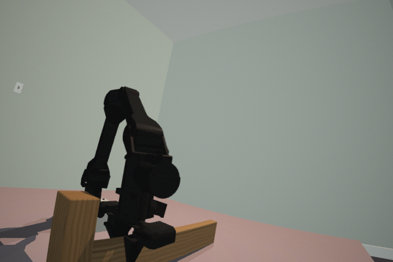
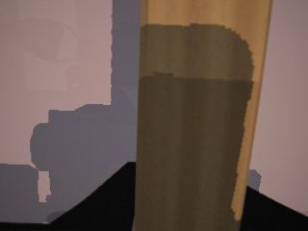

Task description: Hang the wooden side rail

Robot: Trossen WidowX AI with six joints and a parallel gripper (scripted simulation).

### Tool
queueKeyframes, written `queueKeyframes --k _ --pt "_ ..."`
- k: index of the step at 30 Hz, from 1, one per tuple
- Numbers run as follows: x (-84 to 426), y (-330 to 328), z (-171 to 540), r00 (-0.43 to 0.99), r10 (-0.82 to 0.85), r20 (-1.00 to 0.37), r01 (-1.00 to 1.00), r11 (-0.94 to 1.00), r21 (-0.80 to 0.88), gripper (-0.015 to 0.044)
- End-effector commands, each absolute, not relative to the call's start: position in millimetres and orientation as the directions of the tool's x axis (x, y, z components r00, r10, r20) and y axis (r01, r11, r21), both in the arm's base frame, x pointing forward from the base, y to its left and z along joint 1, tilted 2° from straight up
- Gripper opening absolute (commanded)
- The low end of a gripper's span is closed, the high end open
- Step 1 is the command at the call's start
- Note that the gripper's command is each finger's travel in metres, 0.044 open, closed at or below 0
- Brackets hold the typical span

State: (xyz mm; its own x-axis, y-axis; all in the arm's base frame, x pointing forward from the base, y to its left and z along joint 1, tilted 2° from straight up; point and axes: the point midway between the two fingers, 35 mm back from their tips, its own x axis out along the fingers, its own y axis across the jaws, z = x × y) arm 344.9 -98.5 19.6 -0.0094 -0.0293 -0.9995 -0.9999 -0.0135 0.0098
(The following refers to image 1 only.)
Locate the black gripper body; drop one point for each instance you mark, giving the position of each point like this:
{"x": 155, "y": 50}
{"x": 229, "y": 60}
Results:
{"x": 131, "y": 209}

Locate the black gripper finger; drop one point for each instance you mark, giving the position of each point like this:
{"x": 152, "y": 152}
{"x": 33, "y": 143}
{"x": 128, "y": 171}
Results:
{"x": 117, "y": 231}
{"x": 132, "y": 248}

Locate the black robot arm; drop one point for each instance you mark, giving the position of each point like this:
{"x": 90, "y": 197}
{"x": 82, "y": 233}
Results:
{"x": 148, "y": 165}

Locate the wooden post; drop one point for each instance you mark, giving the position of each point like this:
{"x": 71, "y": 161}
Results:
{"x": 73, "y": 227}

